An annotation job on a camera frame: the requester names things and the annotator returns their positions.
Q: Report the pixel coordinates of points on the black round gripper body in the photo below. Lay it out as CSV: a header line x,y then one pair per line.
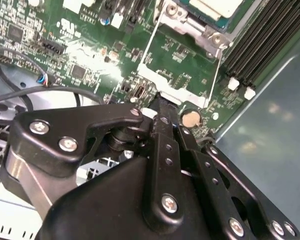
x,y
102,205

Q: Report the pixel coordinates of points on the silver CPU green edge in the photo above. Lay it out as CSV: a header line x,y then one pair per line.
x,y
215,6

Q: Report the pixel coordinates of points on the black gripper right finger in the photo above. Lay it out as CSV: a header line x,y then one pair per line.
x,y
227,190

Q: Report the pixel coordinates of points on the metal CPU socket cover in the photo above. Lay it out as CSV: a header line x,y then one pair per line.
x,y
150,72

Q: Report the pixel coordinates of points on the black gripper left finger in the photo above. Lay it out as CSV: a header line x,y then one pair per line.
x,y
52,132

